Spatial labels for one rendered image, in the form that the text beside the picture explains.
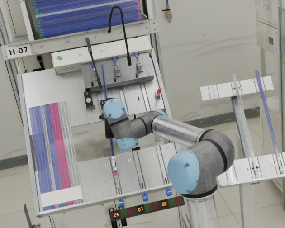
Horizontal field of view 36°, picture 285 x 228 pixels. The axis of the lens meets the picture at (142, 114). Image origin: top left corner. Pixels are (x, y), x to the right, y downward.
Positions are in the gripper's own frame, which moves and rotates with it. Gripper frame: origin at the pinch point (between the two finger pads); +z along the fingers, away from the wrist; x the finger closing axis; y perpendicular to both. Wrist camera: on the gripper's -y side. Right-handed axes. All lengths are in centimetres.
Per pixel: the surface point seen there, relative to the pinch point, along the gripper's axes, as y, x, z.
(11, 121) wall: 11, 69, 201
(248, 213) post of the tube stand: -55, -68, 23
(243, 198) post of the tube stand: -46, -65, 20
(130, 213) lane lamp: -43.3, -5.9, 4.9
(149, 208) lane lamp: -42.1, -14.4, 4.5
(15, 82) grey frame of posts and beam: 24, 43, 38
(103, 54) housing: 31.6, -2.3, 22.3
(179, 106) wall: 10, -82, 200
